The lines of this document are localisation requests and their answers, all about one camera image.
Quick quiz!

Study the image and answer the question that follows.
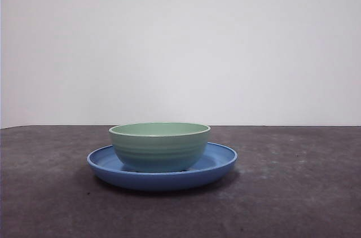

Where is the green ribbed bowl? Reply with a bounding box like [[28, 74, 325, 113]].
[[108, 122, 212, 173]]

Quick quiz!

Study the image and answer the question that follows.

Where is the blue round plate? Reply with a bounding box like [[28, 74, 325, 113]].
[[86, 142, 239, 192]]

